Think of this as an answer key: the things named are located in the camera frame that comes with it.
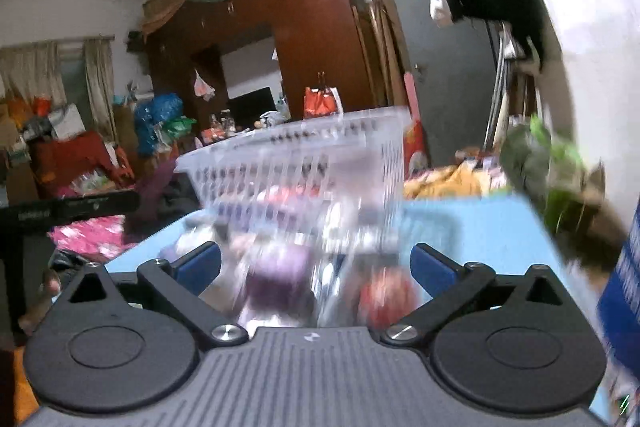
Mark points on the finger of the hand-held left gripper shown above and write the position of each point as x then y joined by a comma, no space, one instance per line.
120,203

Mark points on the green clear plastic bag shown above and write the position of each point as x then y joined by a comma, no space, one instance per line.
545,167

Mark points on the metal folding rack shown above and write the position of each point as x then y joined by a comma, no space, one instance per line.
502,87

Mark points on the small green bag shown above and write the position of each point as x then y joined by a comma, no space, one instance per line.
177,126

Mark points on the yellow cloth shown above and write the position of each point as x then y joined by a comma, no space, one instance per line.
450,182

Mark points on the orange bag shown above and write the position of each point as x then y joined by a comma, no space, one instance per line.
322,103

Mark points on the blue plastic bag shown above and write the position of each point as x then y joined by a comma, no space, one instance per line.
157,117

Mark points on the pink floral blanket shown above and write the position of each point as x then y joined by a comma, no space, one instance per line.
90,239

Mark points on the red snack bag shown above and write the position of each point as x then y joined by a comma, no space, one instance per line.
415,147

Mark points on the dark purple garment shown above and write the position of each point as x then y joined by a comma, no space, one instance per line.
160,192

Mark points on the beige curtain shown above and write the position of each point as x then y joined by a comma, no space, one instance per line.
30,72
99,87

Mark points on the brown wooden wardrobe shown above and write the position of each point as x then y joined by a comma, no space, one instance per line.
310,32

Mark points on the red cup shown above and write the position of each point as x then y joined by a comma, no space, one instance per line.
41,107

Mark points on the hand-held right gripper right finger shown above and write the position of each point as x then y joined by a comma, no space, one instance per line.
434,269

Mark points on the black monitor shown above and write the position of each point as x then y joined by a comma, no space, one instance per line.
252,107

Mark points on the clear plastic basket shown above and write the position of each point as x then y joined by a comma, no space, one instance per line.
300,147

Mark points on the purple round object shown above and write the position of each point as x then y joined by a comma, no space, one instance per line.
277,284

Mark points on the wooden planks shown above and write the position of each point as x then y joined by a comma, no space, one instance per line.
385,37

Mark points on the person's left hand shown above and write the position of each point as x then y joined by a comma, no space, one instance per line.
50,285

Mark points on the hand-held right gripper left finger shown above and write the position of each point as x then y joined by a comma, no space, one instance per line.
197,269

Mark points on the blue printed bag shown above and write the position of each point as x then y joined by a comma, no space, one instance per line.
622,307

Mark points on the pink stick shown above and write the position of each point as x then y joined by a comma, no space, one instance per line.
409,89

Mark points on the red cloth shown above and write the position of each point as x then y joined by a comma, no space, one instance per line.
75,157

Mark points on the grey door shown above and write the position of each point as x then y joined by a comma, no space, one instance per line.
440,82

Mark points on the pink white plastic bag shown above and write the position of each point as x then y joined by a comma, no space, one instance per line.
202,87

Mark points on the red round object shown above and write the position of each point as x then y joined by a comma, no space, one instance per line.
389,299

